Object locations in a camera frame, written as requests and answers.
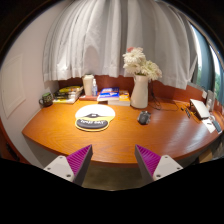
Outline white paper sheet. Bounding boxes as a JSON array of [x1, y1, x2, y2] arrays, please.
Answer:
[[202, 118, 218, 134]]

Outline stack of yellow black books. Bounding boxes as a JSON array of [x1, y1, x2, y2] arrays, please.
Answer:
[[52, 85, 84, 105]]

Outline flat red book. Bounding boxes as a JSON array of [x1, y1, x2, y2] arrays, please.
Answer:
[[78, 94, 100, 102]]

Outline white flower bouquet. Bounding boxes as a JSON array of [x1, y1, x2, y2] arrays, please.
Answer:
[[122, 46, 163, 82]]

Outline orange book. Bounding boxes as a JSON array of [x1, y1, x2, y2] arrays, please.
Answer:
[[108, 90, 131, 107]]

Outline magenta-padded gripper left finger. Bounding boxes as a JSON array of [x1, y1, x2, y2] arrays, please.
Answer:
[[43, 144, 94, 187]]

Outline cream tumbler with lid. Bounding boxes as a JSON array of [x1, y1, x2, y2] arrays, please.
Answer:
[[82, 73, 95, 97]]

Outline grey picture frame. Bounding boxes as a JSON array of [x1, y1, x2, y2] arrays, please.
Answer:
[[205, 89, 216, 112]]

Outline dark mug with green inside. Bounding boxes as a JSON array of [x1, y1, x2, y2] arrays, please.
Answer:
[[38, 91, 54, 108]]

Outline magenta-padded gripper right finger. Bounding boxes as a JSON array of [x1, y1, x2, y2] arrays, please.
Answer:
[[134, 144, 184, 185]]

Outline white laptop on stand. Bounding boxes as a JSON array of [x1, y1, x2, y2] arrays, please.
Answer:
[[189, 98, 212, 120]]

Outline white wall panel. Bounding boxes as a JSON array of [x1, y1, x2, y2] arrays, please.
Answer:
[[0, 54, 27, 118]]

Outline white curtain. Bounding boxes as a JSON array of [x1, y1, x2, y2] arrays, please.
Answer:
[[42, 0, 198, 90]]

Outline small clear spray bottle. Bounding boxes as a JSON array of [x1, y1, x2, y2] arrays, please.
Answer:
[[91, 78, 99, 97]]

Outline black and grey computer mouse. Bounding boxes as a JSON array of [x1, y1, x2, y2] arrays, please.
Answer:
[[137, 110, 152, 126]]

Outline white yellow black mouse pad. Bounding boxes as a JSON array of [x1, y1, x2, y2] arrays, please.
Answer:
[[74, 104, 116, 132]]

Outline black cable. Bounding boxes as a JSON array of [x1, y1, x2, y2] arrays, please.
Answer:
[[148, 81, 181, 112]]

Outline white ceramic vase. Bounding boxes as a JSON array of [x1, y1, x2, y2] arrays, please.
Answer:
[[130, 74, 149, 110]]

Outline dark flat phone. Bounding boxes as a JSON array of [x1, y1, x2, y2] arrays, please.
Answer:
[[212, 119, 223, 134]]

